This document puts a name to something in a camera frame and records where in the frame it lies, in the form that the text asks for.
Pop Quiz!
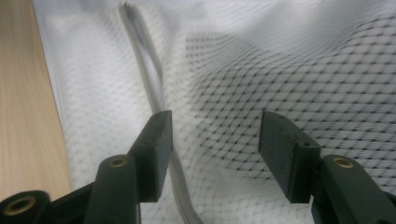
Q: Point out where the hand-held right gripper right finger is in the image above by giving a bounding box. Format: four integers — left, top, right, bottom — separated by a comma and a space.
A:
258, 110, 322, 205

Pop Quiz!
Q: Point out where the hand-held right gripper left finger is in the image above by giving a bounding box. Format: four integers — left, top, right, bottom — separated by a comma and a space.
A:
127, 109, 174, 203

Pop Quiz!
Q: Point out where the white mesh laundry bag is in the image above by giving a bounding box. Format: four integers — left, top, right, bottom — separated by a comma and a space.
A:
32, 0, 396, 224

